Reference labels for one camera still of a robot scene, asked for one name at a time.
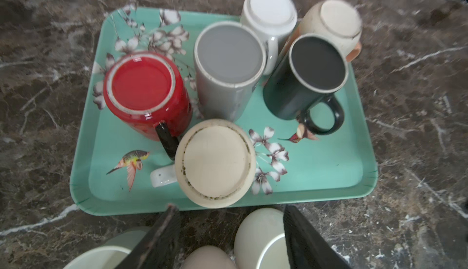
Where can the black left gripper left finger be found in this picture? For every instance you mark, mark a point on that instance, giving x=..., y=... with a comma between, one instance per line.
x=160, y=246

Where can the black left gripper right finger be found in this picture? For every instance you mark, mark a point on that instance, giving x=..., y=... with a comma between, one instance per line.
x=306, y=249

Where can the white round mug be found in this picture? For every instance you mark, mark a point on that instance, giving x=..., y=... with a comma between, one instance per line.
x=260, y=241

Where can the light grey mug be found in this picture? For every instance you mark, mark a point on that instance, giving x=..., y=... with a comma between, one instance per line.
x=111, y=252

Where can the pink mug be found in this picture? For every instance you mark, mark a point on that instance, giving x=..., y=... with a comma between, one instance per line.
x=208, y=257

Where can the cream speckled mug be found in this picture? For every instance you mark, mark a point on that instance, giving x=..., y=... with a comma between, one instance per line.
x=214, y=165

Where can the dark grey mug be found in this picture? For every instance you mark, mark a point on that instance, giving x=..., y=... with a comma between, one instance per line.
x=229, y=62

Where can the cream orange mug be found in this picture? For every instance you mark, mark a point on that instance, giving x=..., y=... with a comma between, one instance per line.
x=338, y=21

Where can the white mug back row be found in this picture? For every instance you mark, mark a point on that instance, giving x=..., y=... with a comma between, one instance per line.
x=273, y=22

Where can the green floral bird tray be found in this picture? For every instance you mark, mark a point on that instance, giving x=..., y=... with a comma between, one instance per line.
x=113, y=163

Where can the red mug black handle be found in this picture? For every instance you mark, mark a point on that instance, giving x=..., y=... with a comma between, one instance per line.
x=146, y=91

